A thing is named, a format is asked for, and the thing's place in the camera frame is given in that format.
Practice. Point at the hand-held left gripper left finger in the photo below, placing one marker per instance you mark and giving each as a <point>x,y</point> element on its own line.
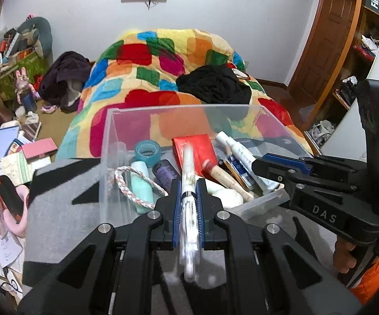
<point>176,223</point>

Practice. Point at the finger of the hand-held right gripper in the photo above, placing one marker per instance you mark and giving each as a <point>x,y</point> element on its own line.
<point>284,161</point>
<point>271,170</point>

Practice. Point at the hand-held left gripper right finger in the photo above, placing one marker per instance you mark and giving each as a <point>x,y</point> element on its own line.
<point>200,223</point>

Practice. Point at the blue packet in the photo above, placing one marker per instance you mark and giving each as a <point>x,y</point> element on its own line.
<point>238,170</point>

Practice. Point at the white printed tube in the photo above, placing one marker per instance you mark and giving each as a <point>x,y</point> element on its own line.
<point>242,154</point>

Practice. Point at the beige tube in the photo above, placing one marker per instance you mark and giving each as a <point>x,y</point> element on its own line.
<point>229,180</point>

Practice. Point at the mint green tube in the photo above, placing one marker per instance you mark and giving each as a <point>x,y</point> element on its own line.
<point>142,190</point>

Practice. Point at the white slim tube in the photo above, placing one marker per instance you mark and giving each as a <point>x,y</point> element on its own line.
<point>188,170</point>

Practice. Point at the clear plastic bin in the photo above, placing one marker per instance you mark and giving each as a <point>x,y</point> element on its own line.
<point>127,128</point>

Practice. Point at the person's right forearm orange sleeve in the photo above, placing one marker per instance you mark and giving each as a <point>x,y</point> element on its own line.
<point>372,283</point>

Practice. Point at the person's right hand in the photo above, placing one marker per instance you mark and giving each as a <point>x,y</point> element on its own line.
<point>344,257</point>

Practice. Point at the white sandals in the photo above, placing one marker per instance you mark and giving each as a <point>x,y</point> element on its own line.
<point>322,131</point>

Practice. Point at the purple bottle black cap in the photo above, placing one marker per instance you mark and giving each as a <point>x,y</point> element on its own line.
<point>166,173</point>

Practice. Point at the white cabinet panel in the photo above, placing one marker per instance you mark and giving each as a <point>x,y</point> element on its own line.
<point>350,128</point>

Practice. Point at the red foil packet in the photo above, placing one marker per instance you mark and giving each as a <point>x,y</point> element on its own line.
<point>204,147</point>

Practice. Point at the teal tape roll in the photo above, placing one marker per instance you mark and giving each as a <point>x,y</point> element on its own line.
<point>147,153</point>

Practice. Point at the wooden shelf unit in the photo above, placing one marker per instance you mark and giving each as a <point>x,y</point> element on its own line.
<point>344,101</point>

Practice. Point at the black shelf item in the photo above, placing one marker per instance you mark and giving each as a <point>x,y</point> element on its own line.
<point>352,87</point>

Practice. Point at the white pink cloth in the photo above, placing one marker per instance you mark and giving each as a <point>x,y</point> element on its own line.
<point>242,73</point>

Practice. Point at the black clothes pile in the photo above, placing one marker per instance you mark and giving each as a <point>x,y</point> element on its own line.
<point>212,85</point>

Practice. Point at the grey black patterned blanket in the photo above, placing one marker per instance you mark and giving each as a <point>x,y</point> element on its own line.
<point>61,203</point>

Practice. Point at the red shelf item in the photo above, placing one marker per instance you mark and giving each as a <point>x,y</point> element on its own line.
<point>365,52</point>

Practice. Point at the white crumpled paper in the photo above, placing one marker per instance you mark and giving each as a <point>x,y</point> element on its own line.
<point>370,41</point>

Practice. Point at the wooden door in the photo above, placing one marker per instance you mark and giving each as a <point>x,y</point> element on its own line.
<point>327,32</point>

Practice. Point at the pink flat box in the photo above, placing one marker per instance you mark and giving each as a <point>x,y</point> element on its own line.
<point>40,147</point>

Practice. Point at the colourful patchwork blanket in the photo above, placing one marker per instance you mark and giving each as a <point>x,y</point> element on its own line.
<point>133,72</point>

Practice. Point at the pink curved neck pillow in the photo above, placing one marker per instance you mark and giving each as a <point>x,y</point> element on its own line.
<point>15,224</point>

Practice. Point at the black orange case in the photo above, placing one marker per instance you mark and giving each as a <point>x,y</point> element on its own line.
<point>8,193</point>

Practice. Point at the cream floral box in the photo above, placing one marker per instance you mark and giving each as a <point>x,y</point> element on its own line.
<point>15,167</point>

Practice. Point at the pink white slipper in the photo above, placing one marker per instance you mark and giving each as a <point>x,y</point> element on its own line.
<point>48,108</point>

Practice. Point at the brown notebook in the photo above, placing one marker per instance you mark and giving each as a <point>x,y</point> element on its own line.
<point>31,129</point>

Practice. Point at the loose papers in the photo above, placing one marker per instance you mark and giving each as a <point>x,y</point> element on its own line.
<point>2,246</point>

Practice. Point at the eyeglasses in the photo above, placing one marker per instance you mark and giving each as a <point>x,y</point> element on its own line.
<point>10,286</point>

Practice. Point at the white crumpled cloth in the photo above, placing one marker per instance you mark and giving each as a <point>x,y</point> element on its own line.
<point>31,117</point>
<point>20,112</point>

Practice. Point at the dark purple clothes pile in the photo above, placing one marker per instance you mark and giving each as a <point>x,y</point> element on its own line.
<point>64,72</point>

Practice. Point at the dark blue bottle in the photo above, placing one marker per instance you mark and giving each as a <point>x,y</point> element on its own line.
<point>28,101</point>

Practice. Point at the flat white box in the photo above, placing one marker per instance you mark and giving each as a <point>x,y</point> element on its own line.
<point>10,125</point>

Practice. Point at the pink bunny plush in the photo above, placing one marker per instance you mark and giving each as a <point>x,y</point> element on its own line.
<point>22,78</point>

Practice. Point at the green patterned box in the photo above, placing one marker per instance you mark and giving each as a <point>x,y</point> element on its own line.
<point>15,70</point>

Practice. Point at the grey curved pillow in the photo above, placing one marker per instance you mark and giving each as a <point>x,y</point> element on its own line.
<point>43,29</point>

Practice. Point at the red can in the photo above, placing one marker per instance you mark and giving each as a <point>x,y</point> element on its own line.
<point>3,46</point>

